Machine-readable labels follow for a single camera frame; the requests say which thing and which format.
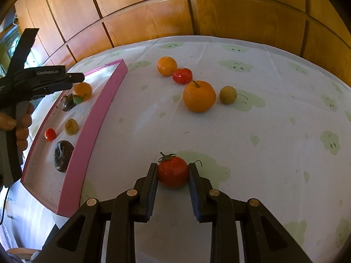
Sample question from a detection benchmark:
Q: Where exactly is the white tablecloth with green print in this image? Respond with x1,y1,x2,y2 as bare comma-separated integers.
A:
26,35,351,263

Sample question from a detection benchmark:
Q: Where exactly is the wooden glazed door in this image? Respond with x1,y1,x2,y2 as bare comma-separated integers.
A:
0,14,21,74

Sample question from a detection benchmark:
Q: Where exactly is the plain orange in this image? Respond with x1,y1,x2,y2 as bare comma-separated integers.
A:
157,56,178,77

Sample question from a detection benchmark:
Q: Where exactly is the orange with short stem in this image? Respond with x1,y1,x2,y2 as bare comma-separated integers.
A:
183,80,216,113

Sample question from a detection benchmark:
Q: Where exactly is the pink shallow cardboard box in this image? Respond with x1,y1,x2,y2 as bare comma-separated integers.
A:
21,59,128,216

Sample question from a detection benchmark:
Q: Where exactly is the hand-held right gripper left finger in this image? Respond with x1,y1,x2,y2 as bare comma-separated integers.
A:
41,163,159,263

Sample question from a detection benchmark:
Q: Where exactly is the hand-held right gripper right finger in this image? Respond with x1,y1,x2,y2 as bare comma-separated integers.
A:
188,163,313,263

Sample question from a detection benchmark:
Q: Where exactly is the small yellow-brown kiwi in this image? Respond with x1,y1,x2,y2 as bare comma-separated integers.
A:
219,86,238,105
64,119,79,136

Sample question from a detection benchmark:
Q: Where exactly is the orange with green leaf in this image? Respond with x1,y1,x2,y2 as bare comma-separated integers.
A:
72,82,93,105

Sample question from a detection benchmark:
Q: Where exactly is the wooden panelled wardrobe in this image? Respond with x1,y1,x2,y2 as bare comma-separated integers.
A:
11,0,351,92

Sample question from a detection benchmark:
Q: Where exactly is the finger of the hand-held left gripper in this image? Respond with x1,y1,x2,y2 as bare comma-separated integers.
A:
65,72,85,90
5,28,39,78

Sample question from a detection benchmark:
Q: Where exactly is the person's left hand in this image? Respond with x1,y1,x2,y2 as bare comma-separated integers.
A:
0,103,35,152

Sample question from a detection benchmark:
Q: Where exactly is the dark brown wrinkled fruit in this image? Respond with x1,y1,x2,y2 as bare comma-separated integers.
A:
53,140,74,173
62,93,77,112

